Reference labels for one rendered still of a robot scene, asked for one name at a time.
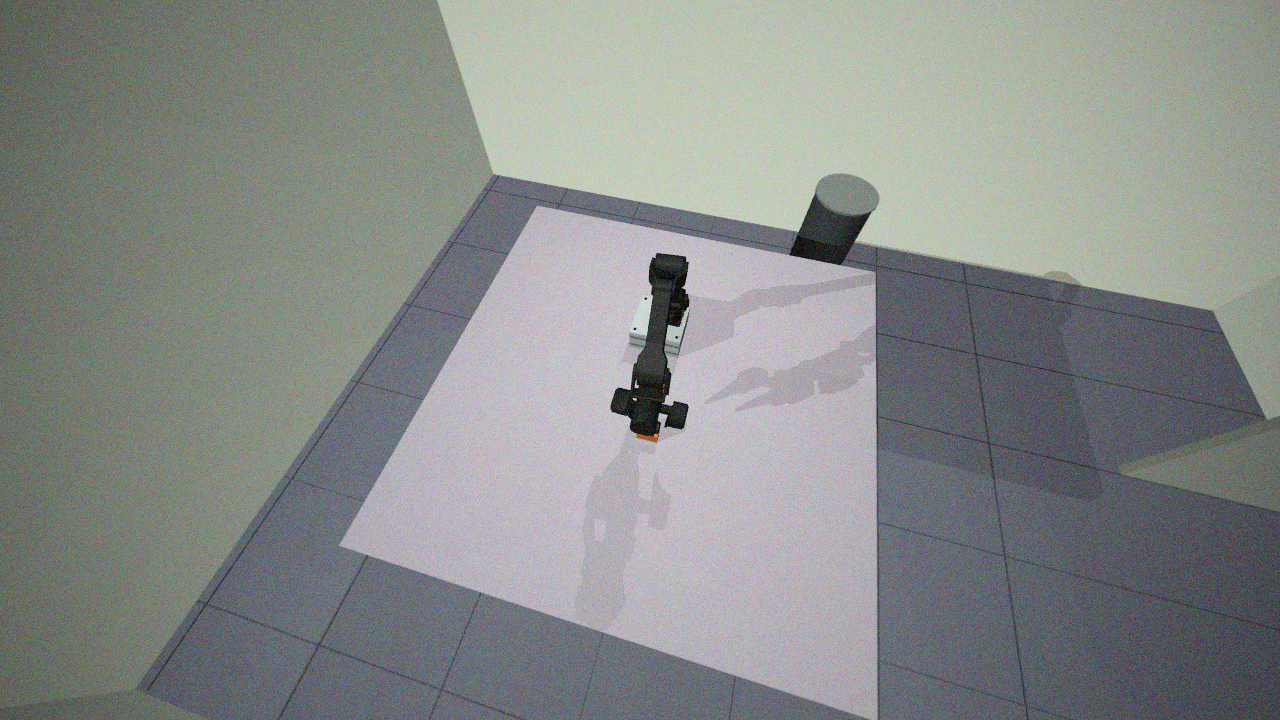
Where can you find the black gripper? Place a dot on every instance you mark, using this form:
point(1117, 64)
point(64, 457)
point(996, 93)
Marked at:
point(624, 405)

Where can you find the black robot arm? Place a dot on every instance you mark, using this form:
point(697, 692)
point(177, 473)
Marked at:
point(667, 276)

